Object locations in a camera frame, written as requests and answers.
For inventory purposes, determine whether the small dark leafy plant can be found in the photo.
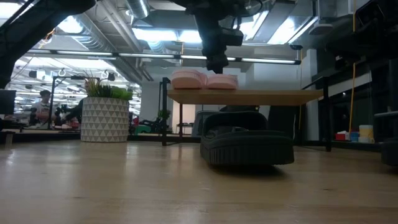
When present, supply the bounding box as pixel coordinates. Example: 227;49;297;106
157;108;172;125

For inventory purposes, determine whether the yellow and white container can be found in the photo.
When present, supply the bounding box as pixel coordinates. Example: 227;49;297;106
359;124;374;143

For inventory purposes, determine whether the dark flat monitor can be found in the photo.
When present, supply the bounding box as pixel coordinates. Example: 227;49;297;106
0;89;17;115

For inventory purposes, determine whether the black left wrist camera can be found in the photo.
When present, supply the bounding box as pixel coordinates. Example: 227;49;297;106
221;28;244;47

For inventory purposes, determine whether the long hanging light bar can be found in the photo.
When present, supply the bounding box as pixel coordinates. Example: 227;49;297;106
26;49;302;65

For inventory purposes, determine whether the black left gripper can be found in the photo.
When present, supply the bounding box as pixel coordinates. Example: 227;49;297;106
195;14;229;75

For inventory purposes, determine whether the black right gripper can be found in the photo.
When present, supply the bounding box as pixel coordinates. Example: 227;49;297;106
325;30;374;63

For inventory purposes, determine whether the yellow cable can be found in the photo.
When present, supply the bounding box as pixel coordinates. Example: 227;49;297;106
347;0;358;134

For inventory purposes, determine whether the wooden shelf with black frame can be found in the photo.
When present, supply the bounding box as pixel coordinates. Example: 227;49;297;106
159;77;333;152

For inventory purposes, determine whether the person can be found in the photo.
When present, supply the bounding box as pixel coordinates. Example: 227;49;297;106
30;89;53;129

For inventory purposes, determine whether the succulent in patterned white pot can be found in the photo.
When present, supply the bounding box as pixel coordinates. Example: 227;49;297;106
80;70;134;143

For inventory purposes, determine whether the black rubber slide sandal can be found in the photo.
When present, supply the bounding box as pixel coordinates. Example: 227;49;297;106
200;111;295;166

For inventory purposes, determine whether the pink rubber slide sandal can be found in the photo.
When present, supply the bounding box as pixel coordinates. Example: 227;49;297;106
206;73;239;91
170;69;208;90

